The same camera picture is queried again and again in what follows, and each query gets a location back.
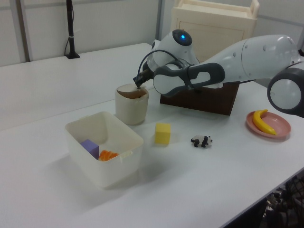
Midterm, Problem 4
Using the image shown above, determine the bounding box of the black stand pole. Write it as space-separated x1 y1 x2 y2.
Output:
64 0 81 59

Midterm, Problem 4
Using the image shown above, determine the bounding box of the small panda toy figure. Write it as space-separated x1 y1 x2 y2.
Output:
190 135 213 149

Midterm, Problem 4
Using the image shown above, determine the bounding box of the yellow toy banana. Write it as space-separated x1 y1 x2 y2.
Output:
252 109 277 136

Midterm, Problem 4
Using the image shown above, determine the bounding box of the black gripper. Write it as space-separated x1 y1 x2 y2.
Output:
132 69 154 89

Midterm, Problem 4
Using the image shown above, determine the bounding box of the cream wooden cabinet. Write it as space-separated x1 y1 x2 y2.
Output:
171 0 260 64

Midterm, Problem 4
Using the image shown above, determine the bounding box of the orange toy fruit slice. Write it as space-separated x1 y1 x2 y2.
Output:
98 149 120 162

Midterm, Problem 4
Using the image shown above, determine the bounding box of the dark wood drawer box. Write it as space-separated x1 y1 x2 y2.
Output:
159 81 241 116

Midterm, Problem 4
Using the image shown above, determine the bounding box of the pink plate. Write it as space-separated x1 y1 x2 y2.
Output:
246 111 292 139

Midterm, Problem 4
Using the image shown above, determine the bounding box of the purple foam block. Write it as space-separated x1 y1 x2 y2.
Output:
80 139 100 160

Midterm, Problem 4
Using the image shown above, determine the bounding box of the yellow foam cube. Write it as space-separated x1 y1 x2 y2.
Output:
154 123 171 145

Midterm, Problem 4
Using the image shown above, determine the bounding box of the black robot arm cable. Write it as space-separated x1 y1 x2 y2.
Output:
136 49 183 79

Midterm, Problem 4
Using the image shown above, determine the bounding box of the beige mini trash can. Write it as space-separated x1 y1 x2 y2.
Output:
115 83 150 126

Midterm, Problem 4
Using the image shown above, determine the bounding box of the white plastic open bin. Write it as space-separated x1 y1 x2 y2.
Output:
65 111 144 190

